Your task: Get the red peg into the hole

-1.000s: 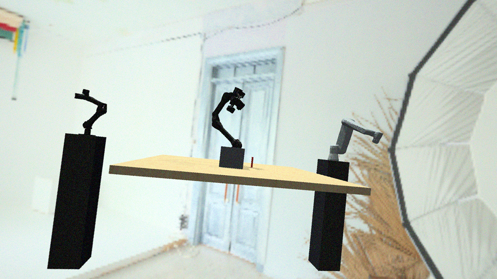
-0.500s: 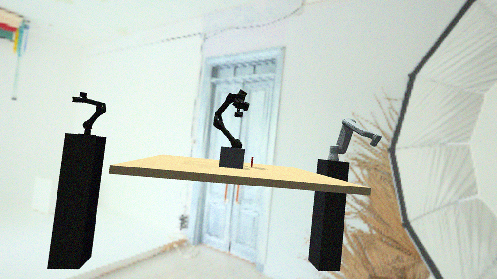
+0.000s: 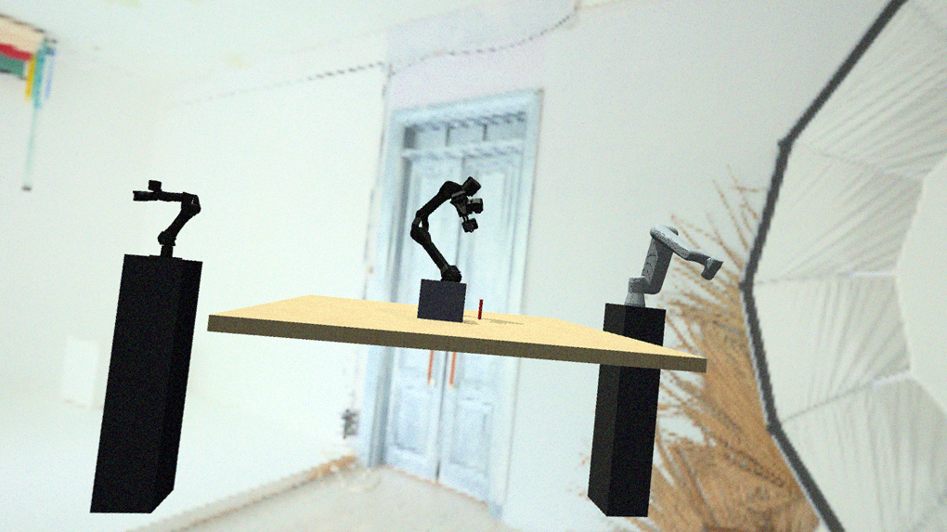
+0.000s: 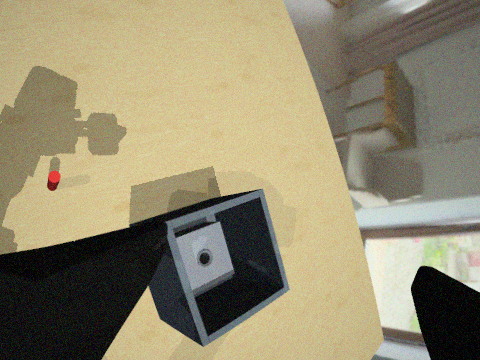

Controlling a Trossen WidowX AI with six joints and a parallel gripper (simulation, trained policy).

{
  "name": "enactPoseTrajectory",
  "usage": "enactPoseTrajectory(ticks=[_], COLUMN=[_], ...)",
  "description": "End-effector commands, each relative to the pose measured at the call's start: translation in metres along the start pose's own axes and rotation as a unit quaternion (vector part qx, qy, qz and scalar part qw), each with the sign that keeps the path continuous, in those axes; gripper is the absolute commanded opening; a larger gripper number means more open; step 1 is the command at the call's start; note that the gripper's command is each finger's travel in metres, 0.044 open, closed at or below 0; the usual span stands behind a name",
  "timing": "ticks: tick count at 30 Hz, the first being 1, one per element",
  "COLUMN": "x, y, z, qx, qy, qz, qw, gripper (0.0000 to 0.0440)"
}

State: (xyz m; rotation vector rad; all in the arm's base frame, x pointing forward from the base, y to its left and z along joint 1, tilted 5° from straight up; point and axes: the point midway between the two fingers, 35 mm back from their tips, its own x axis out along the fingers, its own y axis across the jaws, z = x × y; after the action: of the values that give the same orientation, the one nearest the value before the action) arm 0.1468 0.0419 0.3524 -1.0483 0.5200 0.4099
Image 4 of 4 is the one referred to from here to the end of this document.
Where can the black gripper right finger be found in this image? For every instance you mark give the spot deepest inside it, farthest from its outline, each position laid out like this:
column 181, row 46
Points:
column 449, row 315

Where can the dark red peg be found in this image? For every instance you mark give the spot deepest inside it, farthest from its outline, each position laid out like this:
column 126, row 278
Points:
column 53, row 180

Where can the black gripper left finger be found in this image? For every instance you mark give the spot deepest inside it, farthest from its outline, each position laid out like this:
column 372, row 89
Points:
column 69, row 301

